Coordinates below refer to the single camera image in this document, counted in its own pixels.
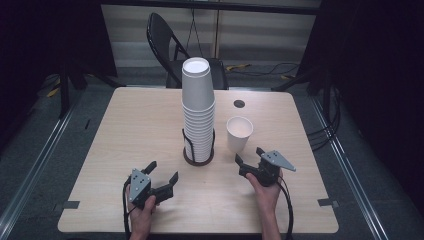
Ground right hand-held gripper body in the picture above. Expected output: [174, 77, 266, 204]
[238, 149, 297, 188]

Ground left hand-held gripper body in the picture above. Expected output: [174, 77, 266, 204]
[128, 168, 175, 211]

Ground single white cup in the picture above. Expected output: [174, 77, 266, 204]
[226, 115, 254, 154]

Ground black cup holder wooden base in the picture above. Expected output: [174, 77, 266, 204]
[181, 128, 216, 167]

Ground stack of white paper cups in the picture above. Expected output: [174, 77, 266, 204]
[181, 57, 217, 164]

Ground person's right hand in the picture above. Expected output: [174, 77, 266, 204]
[245, 170, 284, 218]

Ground person's left hand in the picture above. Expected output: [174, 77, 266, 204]
[125, 184, 158, 234]

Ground grey tape strip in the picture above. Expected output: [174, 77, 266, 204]
[317, 198, 340, 208]

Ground black metal stand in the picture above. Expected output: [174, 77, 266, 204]
[271, 64, 335, 97]
[57, 61, 118, 120]

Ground yellow floor tape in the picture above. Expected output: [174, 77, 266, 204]
[46, 78, 63, 99]

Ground black folding chair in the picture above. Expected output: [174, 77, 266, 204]
[146, 12, 230, 90]

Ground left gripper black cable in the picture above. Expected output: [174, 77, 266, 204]
[121, 176, 134, 240]

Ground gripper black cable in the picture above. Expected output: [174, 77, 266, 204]
[275, 175, 295, 240]
[121, 176, 134, 240]

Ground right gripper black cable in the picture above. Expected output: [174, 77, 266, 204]
[275, 175, 295, 240]

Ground bundle of black floor cables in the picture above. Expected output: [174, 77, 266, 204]
[306, 83, 343, 152]

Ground black floor cable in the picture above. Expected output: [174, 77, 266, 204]
[233, 61, 301, 78]

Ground metal floor rail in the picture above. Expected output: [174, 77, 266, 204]
[0, 105, 75, 232]
[309, 95, 390, 240]

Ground black hanging wall cable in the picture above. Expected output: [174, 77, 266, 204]
[185, 8, 204, 58]

